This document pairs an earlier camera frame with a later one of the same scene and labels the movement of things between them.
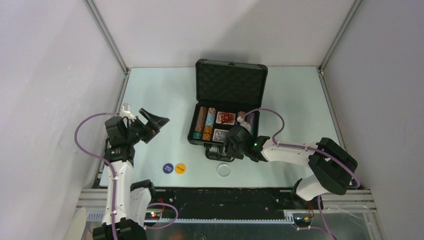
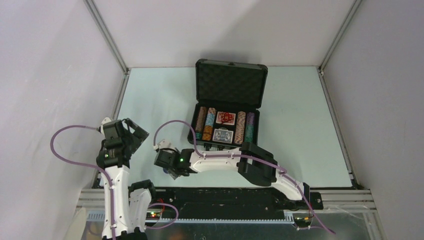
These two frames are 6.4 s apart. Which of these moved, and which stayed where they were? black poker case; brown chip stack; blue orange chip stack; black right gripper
Moved: black right gripper
Stayed: blue orange chip stack; brown chip stack; black poker case
